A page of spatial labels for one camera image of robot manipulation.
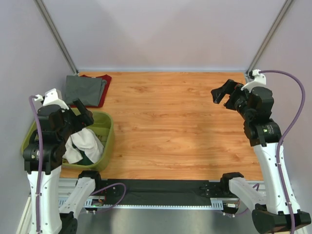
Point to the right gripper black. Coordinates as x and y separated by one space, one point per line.
229 87

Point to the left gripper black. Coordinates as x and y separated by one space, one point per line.
85 118

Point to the white and green t-shirt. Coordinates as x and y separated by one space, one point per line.
86 141

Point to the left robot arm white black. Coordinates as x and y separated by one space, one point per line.
47 216

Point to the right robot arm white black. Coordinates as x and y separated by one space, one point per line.
277 210

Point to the folded grey t-shirt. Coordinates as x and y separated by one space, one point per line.
83 91

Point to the green plastic basket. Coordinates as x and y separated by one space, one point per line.
104 143

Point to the folded red t-shirt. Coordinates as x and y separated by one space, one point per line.
103 90

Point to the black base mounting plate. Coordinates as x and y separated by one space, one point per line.
169 192

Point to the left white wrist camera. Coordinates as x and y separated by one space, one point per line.
52 97

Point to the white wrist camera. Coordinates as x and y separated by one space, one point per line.
52 97
257 79

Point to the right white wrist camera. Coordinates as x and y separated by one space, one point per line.
257 79

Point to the left aluminium frame post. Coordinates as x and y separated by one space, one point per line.
47 18

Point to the aluminium frame post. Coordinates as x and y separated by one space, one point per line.
270 34
47 18

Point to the right aluminium frame post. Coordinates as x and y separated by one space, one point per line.
270 34

